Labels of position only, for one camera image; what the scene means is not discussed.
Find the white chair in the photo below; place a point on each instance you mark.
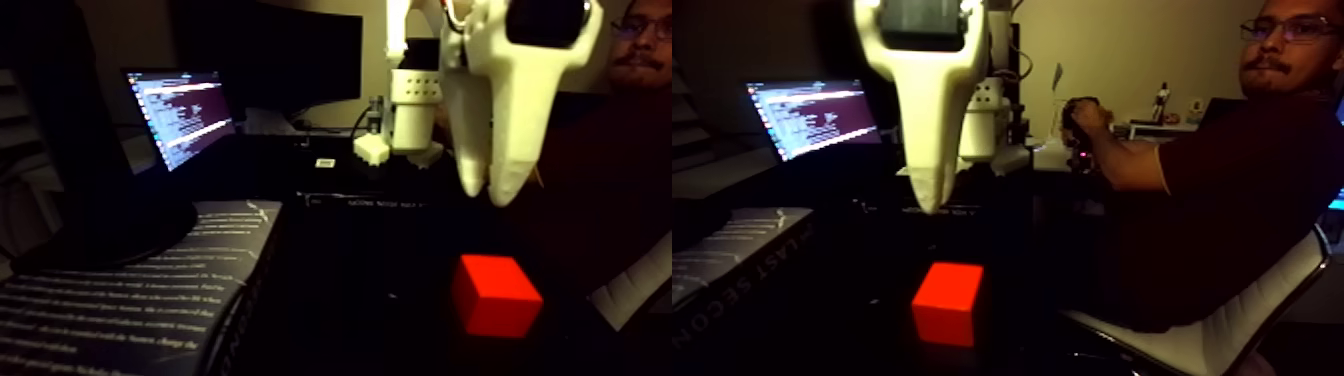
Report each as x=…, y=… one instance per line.
x=1208, y=341

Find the person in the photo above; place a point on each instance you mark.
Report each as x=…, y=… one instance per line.
x=1250, y=200

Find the thin black box white lettering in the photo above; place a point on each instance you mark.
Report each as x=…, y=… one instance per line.
x=357, y=200

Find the small white label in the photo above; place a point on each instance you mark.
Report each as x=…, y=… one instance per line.
x=326, y=163

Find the person's right hand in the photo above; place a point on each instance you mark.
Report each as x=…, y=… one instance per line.
x=1089, y=118

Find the red cube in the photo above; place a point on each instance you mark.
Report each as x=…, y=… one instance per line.
x=499, y=299

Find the open laptop with lit screen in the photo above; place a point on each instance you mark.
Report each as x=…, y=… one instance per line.
x=184, y=116

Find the black monitor with round base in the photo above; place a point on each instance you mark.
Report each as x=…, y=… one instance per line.
x=63, y=126

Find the dark-framed glasses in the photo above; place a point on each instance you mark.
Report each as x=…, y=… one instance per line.
x=1286, y=29

